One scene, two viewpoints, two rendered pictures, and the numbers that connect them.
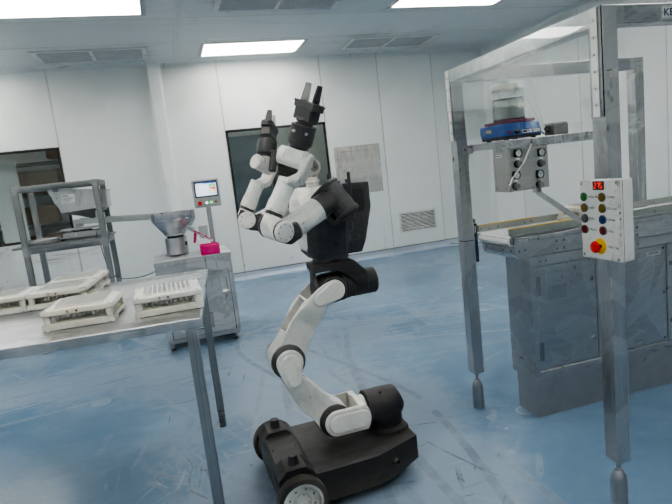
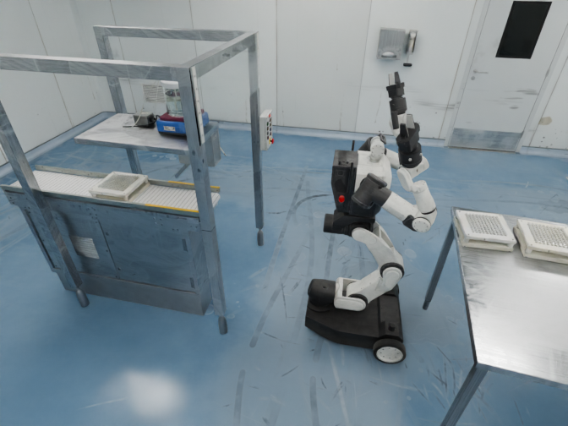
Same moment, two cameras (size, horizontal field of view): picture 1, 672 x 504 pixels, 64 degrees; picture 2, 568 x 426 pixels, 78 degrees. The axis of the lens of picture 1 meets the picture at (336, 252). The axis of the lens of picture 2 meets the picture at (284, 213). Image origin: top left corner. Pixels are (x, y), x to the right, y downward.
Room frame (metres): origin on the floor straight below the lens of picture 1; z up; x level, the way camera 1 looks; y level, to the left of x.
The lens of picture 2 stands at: (3.92, 0.42, 2.09)
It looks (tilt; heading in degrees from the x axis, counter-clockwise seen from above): 35 degrees down; 208
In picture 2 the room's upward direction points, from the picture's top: straight up
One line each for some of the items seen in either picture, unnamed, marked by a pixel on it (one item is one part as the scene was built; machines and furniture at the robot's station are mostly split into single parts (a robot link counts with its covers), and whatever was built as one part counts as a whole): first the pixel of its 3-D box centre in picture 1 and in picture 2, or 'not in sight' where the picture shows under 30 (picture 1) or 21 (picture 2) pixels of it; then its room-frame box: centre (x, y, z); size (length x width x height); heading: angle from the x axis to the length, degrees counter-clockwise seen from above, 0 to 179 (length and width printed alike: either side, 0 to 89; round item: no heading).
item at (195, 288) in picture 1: (167, 291); (483, 226); (2.06, 0.67, 0.95); 0.25 x 0.24 x 0.02; 17
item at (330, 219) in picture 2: (343, 277); (348, 221); (2.28, -0.02, 0.88); 0.28 x 0.13 x 0.18; 107
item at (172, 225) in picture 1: (182, 232); not in sight; (4.72, 1.31, 0.95); 0.49 x 0.36 x 0.37; 106
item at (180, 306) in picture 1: (169, 303); (481, 232); (2.06, 0.67, 0.90); 0.24 x 0.24 x 0.02; 17
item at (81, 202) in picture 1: (105, 260); not in sight; (4.98, 2.14, 0.75); 1.43 x 1.06 x 1.50; 106
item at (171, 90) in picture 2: not in sight; (178, 94); (2.59, -0.88, 1.57); 0.15 x 0.15 x 0.19
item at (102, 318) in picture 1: (86, 315); (544, 244); (2.01, 0.97, 0.90); 0.24 x 0.24 x 0.02; 11
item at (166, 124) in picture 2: (511, 130); (183, 120); (2.58, -0.88, 1.43); 0.21 x 0.20 x 0.09; 16
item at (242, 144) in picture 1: (281, 169); not in sight; (7.53, 0.61, 1.43); 1.38 x 0.01 x 1.16; 106
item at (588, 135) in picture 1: (537, 141); (150, 133); (2.68, -1.04, 1.36); 0.62 x 0.38 x 0.04; 106
